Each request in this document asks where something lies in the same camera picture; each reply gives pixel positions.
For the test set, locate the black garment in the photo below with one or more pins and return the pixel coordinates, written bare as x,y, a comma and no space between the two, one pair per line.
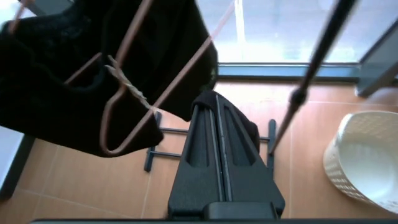
205,98

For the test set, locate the white laundry basket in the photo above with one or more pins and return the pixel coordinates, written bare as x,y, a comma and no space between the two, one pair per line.
367,168

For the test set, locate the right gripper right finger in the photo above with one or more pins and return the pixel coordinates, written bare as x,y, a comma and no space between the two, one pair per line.
258,186

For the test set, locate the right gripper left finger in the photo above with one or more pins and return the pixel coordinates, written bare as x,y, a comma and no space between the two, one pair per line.
196,186

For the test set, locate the black clothes rack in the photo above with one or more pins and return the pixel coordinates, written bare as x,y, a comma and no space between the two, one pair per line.
323,53

